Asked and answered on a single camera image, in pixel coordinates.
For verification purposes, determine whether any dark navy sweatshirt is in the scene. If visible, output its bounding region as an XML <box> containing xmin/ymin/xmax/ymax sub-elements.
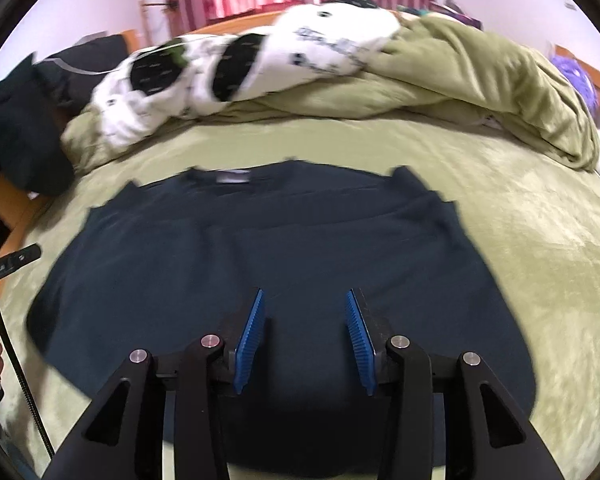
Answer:
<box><xmin>27</xmin><ymin>160</ymin><xmax>536</xmax><ymax>478</ymax></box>

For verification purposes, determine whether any black jacket on bedframe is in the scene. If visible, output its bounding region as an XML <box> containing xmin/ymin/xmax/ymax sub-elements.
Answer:
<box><xmin>0</xmin><ymin>55</ymin><xmax>74</xmax><ymax>196</ymax></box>

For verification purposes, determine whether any green crumpled blanket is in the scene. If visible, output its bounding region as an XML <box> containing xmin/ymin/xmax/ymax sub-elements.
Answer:
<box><xmin>60</xmin><ymin>14</ymin><xmax>600</xmax><ymax>172</ymax></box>

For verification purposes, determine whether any black bag with white trim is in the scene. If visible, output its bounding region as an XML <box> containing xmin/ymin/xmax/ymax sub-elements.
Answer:
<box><xmin>34</xmin><ymin>35</ymin><xmax>129</xmax><ymax>116</ymax></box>

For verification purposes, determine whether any purple plush toy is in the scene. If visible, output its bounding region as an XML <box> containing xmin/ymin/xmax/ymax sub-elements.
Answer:
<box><xmin>550</xmin><ymin>54</ymin><xmax>598</xmax><ymax>113</ymax></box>

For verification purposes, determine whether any wooden coat rack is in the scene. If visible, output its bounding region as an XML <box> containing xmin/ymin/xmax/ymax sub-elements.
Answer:
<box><xmin>138</xmin><ymin>0</ymin><xmax>178</xmax><ymax>46</ymax></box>

